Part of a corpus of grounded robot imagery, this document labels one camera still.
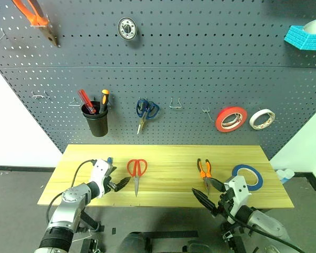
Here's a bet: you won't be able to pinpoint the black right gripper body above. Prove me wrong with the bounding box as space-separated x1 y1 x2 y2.
215 190 235 220

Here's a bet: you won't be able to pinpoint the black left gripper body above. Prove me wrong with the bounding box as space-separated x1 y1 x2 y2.
104 163 122 194

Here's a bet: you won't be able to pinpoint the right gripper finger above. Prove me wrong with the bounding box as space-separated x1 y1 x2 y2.
191 187 218 218
208 177 228 193

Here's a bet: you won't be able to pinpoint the grey pegboard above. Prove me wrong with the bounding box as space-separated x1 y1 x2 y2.
0 0 316 161

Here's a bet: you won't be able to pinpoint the small orange black pliers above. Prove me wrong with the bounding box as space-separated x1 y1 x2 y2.
196 158 214 196

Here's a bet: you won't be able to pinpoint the blue tape roll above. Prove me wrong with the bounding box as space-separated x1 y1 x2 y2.
231 163 264 191

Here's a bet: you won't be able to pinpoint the black flat bar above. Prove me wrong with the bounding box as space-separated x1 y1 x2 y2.
141 231 200 239

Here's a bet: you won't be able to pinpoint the dark rounded shape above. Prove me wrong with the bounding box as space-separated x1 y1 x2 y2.
120 231 149 253

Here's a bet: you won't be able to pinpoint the black plastic cup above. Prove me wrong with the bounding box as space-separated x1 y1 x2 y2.
81 101 109 138

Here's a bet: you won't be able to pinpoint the red tape roll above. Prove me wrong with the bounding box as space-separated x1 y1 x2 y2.
215 106 248 133

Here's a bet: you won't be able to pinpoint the small white tape roll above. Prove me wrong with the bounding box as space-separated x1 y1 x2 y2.
249 109 277 131

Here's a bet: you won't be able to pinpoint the orange and black screwdriver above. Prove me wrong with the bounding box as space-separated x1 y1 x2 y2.
99 89 111 114

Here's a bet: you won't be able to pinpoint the red pens in cup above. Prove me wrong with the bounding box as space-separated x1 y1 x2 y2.
77 89 97 114

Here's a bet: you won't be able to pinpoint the round silver metal bearing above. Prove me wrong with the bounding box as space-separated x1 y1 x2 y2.
117 16 140 41

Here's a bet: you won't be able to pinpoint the teal ribbed foam holder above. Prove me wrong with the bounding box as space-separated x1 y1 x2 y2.
284 24 316 52

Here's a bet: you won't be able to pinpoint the red handled scissors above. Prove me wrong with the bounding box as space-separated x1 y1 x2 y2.
126 159 149 198

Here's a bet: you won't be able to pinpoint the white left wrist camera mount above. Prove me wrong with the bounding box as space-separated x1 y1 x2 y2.
90 159 113 197

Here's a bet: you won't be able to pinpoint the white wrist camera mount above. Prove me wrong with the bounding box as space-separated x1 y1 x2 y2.
90 159 113 197
224 176 253 218

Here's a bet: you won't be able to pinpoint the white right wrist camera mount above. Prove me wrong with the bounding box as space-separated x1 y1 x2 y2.
224 176 253 218

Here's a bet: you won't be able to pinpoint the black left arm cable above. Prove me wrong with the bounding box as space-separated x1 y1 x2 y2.
45 159 97 225

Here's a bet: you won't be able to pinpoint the blue handled scissors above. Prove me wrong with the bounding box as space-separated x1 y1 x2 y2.
135 98 160 135

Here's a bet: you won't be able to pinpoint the large orange handled pliers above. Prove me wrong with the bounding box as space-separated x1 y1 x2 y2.
12 0 61 48

